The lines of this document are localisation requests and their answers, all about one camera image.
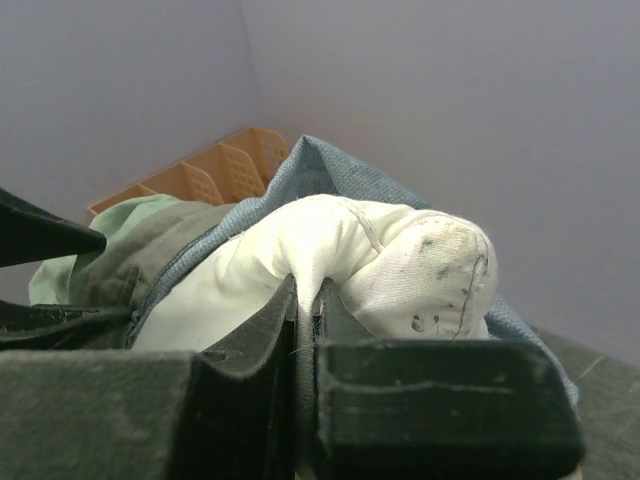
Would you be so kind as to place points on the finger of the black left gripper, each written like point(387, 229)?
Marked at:
point(30, 234)
point(59, 327)

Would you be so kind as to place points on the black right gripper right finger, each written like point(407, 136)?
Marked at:
point(412, 409)

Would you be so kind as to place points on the orange plastic file organizer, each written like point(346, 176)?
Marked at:
point(238, 167)

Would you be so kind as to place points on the blue and beige pillowcase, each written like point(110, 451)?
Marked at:
point(154, 241)

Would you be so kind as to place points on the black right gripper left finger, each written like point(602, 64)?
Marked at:
point(224, 412)

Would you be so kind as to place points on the white pillow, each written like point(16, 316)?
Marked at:
point(403, 273)

